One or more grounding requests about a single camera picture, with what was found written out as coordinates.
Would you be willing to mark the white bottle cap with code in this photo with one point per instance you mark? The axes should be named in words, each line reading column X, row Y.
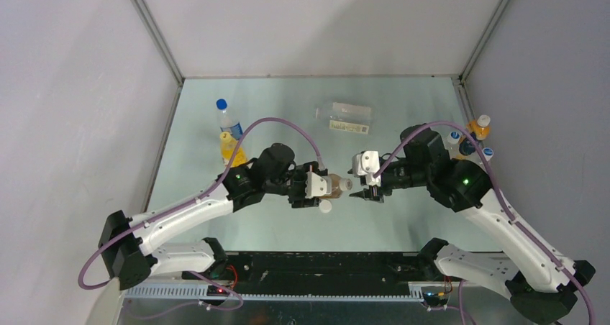
column 345, row 184

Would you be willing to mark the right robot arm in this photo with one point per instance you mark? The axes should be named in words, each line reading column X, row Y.
column 541, row 283

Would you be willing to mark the orange navy label bottle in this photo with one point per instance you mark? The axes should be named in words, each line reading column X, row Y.
column 478, row 130

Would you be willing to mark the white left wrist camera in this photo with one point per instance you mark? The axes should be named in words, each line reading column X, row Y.
column 317, row 186

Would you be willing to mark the clear bottle blue label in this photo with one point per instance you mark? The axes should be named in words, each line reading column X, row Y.
column 228, row 121

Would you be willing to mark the clear Pocari bottle rear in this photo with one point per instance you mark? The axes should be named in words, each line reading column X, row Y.
column 452, row 143

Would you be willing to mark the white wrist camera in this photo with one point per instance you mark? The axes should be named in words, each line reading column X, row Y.
column 364, row 167
column 317, row 186

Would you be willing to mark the clear square bottle cream label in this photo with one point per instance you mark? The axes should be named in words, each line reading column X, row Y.
column 345, row 117

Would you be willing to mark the yellow juice bottle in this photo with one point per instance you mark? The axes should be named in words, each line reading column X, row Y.
column 231, row 155

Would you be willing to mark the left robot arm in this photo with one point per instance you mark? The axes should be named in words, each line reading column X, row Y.
column 140, row 246

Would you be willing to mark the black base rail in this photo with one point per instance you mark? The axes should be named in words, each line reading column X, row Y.
column 323, row 273

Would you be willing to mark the red gold label tea bottle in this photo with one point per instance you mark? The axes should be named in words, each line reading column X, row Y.
column 335, row 192

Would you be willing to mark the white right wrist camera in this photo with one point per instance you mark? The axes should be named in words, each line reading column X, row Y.
column 364, row 167

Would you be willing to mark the aluminium frame front rail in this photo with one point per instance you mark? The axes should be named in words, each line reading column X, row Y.
column 187, row 287

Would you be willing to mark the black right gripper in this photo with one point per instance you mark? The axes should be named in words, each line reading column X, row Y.
column 367, row 193

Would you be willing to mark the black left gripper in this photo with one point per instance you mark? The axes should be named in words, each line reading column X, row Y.
column 300, row 200

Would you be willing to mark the plain white bottle cap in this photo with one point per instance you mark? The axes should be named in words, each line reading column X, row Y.
column 325, row 206

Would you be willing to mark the clear pocari bottle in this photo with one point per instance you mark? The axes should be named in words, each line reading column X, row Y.
column 488, row 153
column 452, row 143

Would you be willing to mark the clear Pocari bottle front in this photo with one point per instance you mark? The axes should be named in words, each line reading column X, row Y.
column 488, row 153

